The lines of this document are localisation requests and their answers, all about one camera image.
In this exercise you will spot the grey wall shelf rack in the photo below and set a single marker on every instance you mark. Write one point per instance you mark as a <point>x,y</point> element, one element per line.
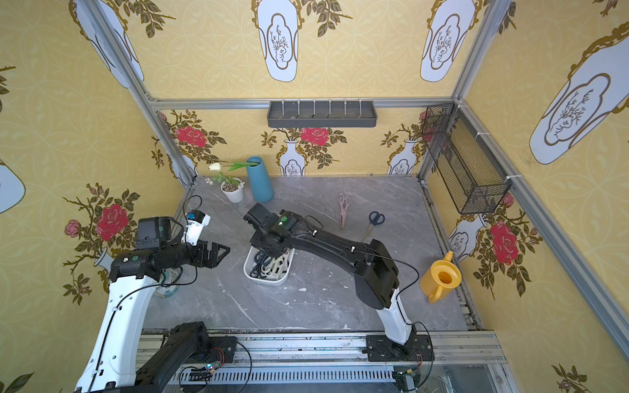
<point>324,113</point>

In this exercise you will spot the black wire mesh basket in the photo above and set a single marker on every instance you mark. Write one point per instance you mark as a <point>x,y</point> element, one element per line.
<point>474,178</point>

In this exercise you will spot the white artificial tulip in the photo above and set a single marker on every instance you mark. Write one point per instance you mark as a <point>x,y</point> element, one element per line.
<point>230,166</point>

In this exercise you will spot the white plastic storage box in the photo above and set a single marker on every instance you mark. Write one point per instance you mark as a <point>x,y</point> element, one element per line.
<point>249,263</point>

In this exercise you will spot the black scissors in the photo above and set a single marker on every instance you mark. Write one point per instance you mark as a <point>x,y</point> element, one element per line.
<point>260,263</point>

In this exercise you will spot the tape roll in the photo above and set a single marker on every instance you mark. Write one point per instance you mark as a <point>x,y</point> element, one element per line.
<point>168,281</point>

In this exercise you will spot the yellow watering can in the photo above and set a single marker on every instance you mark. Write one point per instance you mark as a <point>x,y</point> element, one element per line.
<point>441,279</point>

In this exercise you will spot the pink scissors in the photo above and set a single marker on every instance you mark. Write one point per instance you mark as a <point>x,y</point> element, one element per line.
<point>344,200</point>

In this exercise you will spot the teal cylindrical vase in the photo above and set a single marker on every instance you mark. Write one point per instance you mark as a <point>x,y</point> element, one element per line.
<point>259,179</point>

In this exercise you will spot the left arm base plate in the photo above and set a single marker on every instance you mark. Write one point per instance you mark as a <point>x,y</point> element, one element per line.
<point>220,349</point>

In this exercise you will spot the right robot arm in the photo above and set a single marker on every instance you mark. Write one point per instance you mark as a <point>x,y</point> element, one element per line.
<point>374,271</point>

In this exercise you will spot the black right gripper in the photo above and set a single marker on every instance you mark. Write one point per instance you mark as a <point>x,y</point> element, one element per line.
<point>272,246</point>

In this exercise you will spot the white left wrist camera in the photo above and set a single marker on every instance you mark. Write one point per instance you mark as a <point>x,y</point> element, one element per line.
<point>196,221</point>

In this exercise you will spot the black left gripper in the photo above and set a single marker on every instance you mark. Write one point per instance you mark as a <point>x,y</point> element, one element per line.
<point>201,253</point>

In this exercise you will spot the cream white kitchen scissors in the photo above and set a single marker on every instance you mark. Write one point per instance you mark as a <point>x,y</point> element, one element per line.
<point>277,267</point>

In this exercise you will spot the dark teal scissors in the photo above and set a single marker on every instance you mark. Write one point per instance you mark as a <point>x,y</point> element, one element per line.
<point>376,218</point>

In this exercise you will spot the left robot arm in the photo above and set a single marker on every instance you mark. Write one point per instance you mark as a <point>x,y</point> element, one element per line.
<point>134,277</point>

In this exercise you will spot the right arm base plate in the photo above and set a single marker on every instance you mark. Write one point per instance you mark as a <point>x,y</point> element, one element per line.
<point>379,348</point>

